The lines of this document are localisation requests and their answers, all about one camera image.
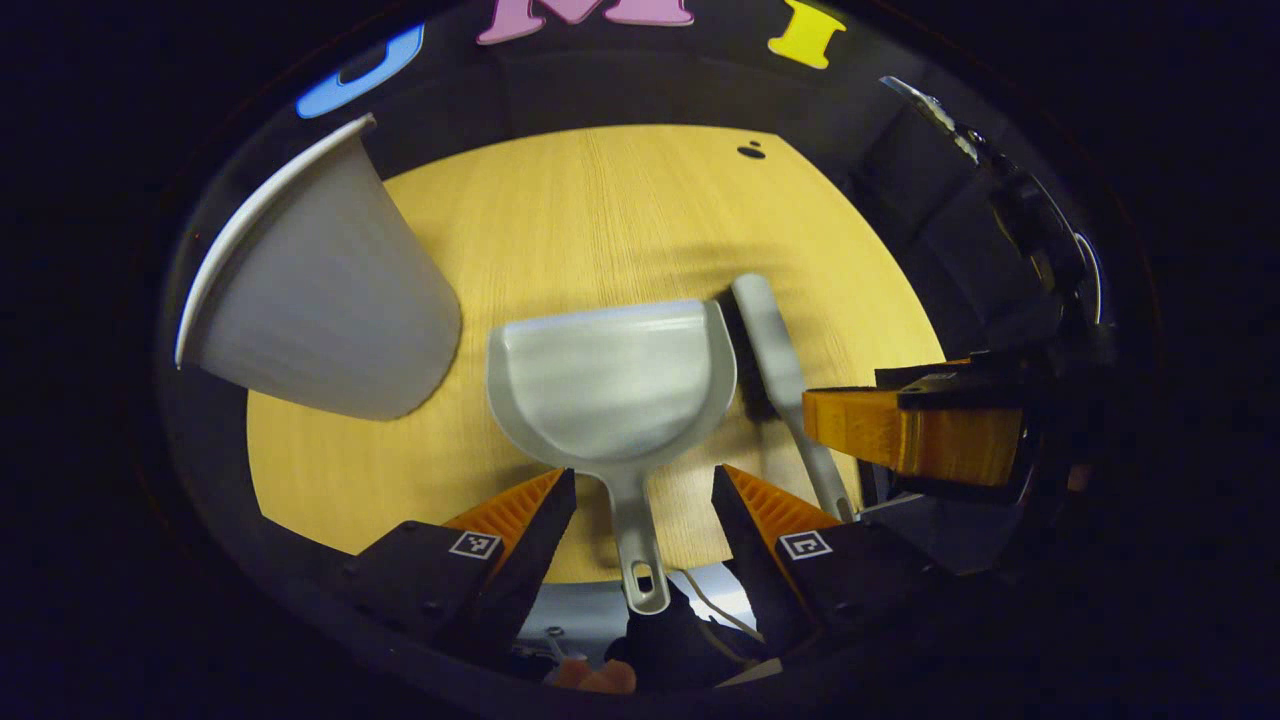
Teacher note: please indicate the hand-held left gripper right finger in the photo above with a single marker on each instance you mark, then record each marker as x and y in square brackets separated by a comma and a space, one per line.
[745, 545]

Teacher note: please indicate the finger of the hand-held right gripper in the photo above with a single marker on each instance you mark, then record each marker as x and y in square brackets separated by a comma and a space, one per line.
[930, 372]
[900, 435]

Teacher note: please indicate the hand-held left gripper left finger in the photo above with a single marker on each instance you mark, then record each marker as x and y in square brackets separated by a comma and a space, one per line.
[530, 560]

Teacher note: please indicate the small white broom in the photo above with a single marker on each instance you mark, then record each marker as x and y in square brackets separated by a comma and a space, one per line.
[775, 340]

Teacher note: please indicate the white plastic dustpan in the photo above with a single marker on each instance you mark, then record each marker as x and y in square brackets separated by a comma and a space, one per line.
[610, 380]

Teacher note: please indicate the grey plastic garbage bin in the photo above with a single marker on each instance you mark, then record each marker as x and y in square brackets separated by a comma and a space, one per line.
[330, 300]

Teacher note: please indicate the black backdrop cloth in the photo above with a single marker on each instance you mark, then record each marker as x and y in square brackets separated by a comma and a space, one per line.
[600, 80]

